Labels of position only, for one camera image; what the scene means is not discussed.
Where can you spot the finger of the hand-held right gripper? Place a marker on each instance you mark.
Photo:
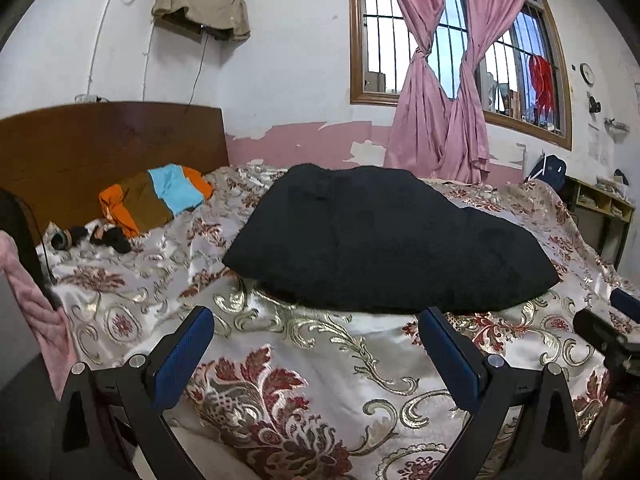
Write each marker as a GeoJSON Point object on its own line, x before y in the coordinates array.
{"type": "Point", "coordinates": [625, 302]}
{"type": "Point", "coordinates": [597, 327]}

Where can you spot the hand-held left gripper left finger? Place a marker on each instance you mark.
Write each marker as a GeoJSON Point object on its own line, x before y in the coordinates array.
{"type": "Point", "coordinates": [182, 360]}

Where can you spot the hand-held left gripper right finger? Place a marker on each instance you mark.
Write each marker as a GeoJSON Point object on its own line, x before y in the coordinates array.
{"type": "Point", "coordinates": [450, 360]}

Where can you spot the black garment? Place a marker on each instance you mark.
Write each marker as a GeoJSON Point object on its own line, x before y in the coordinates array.
{"type": "Point", "coordinates": [380, 240]}

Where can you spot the wooden shelf unit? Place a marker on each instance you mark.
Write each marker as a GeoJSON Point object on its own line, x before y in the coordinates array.
{"type": "Point", "coordinates": [595, 200]}

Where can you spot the floral bedspread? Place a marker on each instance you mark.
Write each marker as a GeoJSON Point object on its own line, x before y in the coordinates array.
{"type": "Point", "coordinates": [310, 350]}

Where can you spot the small dark cloth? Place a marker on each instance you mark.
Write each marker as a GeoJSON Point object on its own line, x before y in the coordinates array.
{"type": "Point", "coordinates": [117, 241]}

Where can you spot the pink towel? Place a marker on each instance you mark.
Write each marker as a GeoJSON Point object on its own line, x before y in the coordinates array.
{"type": "Point", "coordinates": [40, 320]}

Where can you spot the blue backpack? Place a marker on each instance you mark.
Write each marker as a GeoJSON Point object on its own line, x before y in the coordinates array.
{"type": "Point", "coordinates": [550, 170]}

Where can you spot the orange blue brown garment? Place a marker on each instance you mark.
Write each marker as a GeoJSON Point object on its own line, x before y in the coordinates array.
{"type": "Point", "coordinates": [145, 200]}

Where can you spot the dark round object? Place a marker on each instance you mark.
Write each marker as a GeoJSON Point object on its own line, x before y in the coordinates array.
{"type": "Point", "coordinates": [62, 239]}

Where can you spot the black curved object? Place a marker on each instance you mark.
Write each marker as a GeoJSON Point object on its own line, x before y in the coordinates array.
{"type": "Point", "coordinates": [20, 230]}

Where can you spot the brown wooden headboard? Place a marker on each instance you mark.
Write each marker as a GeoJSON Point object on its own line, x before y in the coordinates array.
{"type": "Point", "coordinates": [100, 145]}

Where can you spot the pink curtain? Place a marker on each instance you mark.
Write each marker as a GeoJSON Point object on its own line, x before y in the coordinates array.
{"type": "Point", "coordinates": [420, 120]}
{"type": "Point", "coordinates": [470, 125]}

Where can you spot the red hanging garment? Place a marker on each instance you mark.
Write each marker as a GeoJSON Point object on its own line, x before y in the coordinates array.
{"type": "Point", "coordinates": [541, 80]}

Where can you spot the wooden framed barred window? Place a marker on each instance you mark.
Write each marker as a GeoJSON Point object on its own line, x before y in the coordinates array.
{"type": "Point", "coordinates": [380, 35]}

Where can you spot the small wall shelf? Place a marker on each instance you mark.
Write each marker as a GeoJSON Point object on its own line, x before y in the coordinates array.
{"type": "Point", "coordinates": [616, 124]}

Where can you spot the black wall hook item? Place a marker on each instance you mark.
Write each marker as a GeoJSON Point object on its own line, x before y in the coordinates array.
{"type": "Point", "coordinates": [594, 104]}

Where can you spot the round wall clock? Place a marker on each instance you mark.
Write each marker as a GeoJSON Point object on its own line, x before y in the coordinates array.
{"type": "Point", "coordinates": [587, 74]}

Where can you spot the wall socket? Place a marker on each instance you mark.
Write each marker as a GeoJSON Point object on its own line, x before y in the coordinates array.
{"type": "Point", "coordinates": [90, 98]}

